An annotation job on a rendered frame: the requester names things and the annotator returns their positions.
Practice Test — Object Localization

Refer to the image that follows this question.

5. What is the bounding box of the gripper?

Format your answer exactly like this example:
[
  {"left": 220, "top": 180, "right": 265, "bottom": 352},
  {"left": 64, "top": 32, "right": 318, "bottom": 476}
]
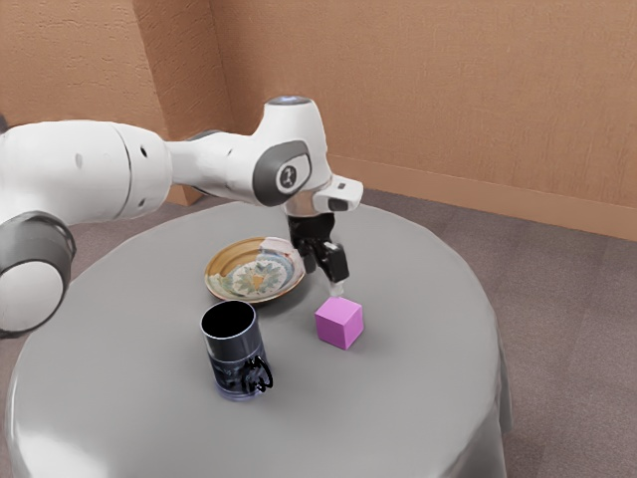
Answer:
[{"left": 286, "top": 211, "right": 350, "bottom": 298}]

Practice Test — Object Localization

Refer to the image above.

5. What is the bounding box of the pink cube block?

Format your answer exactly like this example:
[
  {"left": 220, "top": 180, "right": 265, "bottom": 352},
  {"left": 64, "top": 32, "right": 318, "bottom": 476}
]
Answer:
[{"left": 314, "top": 297, "right": 364, "bottom": 351}]

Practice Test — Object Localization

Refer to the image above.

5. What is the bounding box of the patterned ceramic plate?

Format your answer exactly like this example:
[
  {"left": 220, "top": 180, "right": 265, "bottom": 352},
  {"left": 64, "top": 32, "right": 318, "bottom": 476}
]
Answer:
[{"left": 204, "top": 236, "right": 307, "bottom": 304}]

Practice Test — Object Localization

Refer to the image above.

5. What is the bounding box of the dark blue glass mug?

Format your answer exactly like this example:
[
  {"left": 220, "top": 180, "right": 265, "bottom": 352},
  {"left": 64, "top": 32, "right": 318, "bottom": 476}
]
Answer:
[{"left": 199, "top": 300, "right": 275, "bottom": 403}]

